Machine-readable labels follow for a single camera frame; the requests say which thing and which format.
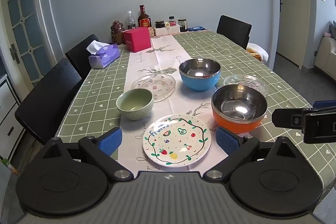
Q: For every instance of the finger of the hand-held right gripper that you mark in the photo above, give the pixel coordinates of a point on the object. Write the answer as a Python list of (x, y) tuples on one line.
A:
[(325, 104), (286, 117)]

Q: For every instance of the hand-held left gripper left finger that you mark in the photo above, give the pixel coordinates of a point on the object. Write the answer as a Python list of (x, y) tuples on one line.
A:
[(111, 140)]

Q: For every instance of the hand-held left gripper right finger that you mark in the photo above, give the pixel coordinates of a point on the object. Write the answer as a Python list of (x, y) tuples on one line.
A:
[(225, 141)]

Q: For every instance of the orange steel bowl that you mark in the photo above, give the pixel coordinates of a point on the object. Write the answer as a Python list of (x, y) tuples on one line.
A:
[(237, 104)]

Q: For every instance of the green ceramic bowl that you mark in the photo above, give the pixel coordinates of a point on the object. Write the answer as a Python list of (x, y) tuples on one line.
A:
[(135, 106)]

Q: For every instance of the white fruit-print plate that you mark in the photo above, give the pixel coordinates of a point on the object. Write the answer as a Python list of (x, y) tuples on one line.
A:
[(177, 140)]

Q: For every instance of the small clear glass dish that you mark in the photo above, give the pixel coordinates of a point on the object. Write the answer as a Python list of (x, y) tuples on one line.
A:
[(246, 80)]

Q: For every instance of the blue steel bowl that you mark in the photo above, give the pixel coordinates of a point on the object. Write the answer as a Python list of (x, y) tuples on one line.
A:
[(199, 81)]

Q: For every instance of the floral clear glass plate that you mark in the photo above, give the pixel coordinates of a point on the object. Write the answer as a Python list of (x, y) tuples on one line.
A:
[(153, 85)]

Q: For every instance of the cream sofa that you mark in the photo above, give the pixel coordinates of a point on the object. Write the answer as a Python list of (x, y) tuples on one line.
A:
[(326, 56)]

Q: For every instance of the white cloth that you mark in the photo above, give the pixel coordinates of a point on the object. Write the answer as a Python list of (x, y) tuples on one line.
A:
[(259, 52)]

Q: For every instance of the black chair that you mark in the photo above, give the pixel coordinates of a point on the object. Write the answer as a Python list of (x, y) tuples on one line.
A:
[(81, 56), (233, 29), (50, 103)]

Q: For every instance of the green checked tablecloth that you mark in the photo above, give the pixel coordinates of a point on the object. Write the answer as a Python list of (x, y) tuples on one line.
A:
[(236, 56)]

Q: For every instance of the purple tissue pack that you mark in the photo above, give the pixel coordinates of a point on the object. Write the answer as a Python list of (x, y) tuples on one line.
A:
[(103, 56)]

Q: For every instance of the cream door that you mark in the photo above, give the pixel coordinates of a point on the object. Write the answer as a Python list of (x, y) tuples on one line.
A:
[(291, 16)]

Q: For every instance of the white table runner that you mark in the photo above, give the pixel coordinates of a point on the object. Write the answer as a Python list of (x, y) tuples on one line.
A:
[(162, 56)]

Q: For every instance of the pink box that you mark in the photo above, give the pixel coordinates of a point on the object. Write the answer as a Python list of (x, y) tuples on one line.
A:
[(137, 40)]

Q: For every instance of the brown figurine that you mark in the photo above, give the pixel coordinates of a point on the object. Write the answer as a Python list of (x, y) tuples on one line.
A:
[(116, 31)]

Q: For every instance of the white cabinet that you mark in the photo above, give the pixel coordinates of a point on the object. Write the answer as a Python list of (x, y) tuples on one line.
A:
[(5, 108)]

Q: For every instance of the flat blue box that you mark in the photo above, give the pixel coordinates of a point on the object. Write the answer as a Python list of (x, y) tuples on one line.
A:
[(195, 28)]

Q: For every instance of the clear water bottle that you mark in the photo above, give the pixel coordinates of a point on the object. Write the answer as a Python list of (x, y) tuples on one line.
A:
[(130, 20)]

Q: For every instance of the white box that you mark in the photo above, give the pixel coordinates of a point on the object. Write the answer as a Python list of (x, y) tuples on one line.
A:
[(168, 31)]

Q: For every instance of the dark glass jar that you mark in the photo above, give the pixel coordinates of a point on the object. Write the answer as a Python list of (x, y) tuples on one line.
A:
[(182, 25)]

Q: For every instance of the brown liquor bottle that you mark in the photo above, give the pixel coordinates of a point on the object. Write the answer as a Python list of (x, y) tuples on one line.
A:
[(144, 19)]

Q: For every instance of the black jar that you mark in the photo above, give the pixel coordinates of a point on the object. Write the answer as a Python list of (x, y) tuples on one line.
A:
[(159, 24)]

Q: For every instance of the small red-label bottle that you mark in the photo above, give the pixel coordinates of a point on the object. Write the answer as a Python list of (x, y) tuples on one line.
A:
[(172, 21)]

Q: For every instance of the glass panel door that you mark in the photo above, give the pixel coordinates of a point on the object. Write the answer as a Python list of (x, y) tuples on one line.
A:
[(23, 16)]

